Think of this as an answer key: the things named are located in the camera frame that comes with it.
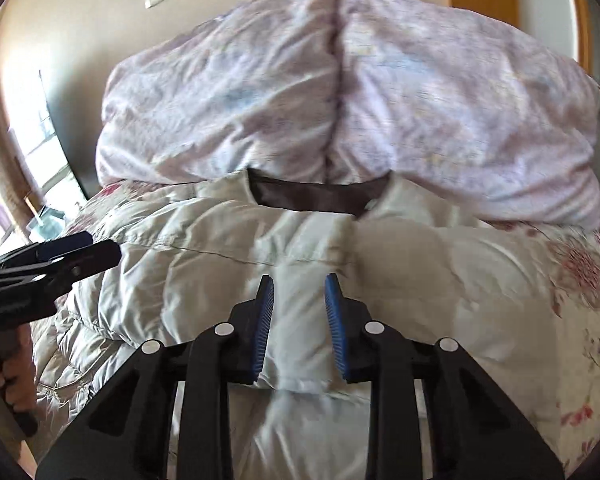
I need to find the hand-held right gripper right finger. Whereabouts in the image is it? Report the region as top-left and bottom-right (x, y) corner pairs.
(324, 272), (566, 480)

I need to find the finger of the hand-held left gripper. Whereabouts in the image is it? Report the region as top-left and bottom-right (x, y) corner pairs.
(0, 231), (93, 276)
(40, 241), (122, 288)

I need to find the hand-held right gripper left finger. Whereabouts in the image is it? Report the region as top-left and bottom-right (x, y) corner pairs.
(35, 274), (276, 480)

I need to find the person's left hand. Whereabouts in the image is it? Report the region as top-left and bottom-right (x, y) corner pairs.
(0, 327), (37, 413)

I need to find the dark glossy panel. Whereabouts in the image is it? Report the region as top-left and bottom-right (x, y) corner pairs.
(10, 69), (102, 241)

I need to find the lilac floral pillow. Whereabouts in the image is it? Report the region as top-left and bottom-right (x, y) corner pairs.
(330, 0), (600, 231)
(95, 0), (346, 188)

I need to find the pink floral bed sheet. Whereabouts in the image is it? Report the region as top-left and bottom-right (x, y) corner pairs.
(30, 180), (600, 476)

